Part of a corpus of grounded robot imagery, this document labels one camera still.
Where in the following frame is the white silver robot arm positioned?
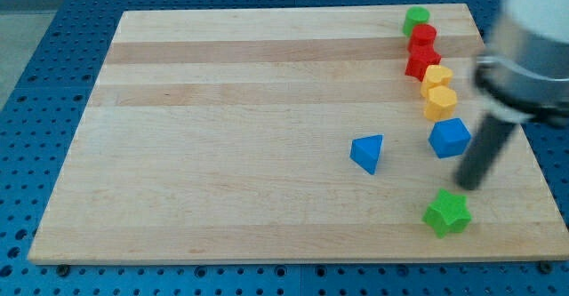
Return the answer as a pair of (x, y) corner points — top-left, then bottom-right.
(475, 0), (568, 127)

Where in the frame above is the wooden board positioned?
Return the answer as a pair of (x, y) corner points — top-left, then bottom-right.
(28, 5), (568, 265)

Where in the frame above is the blue triangle block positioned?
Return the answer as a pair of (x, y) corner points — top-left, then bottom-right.
(349, 134), (383, 175)

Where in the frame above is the red star block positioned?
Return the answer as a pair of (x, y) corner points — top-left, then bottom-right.
(405, 45), (442, 81)

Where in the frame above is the yellow hexagon block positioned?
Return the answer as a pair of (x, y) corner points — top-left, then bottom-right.
(423, 85), (458, 122)

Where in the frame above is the yellow heart block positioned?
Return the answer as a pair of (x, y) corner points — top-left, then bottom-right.
(421, 65), (453, 98)

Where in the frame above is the blue cube block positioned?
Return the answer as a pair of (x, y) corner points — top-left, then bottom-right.
(429, 118), (471, 158)

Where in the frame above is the red cylinder block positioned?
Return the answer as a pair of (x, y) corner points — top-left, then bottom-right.
(407, 24), (437, 52)

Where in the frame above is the green cylinder block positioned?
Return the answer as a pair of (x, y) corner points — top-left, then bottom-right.
(402, 6), (430, 37)

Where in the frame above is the green star block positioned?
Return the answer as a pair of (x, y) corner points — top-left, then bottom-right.
(422, 188), (472, 238)

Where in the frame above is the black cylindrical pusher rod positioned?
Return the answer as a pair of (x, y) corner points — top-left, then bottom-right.
(453, 113), (517, 190)

